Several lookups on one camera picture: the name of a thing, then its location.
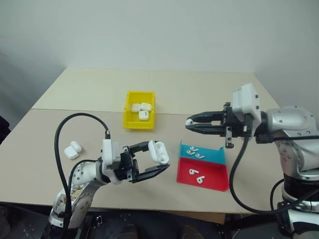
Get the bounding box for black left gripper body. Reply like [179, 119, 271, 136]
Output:
[117, 145, 141, 184]

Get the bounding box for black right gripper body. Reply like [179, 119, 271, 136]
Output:
[219, 101, 251, 149]

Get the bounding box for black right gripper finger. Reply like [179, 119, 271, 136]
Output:
[191, 110, 225, 123]
[185, 122, 227, 137]

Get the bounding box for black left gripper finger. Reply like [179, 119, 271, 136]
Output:
[134, 163, 171, 184]
[128, 141, 151, 157]

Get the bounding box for yellow plastic bin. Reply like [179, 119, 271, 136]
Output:
[123, 91, 157, 131]

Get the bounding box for red and blue tray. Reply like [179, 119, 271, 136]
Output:
[175, 139, 230, 192]

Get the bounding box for black object at table side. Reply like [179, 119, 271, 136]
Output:
[0, 114, 11, 146]

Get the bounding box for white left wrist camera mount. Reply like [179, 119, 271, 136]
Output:
[100, 138, 125, 185]

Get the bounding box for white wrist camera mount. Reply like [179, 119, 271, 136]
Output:
[100, 138, 125, 185]
[232, 83, 262, 120]

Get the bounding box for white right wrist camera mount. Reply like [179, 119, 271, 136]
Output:
[232, 83, 262, 120]

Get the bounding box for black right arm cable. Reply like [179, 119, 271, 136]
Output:
[229, 113, 319, 216]

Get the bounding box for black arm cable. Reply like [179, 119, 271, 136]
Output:
[54, 113, 112, 230]
[229, 113, 319, 216]

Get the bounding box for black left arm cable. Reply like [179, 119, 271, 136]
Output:
[54, 113, 112, 230]

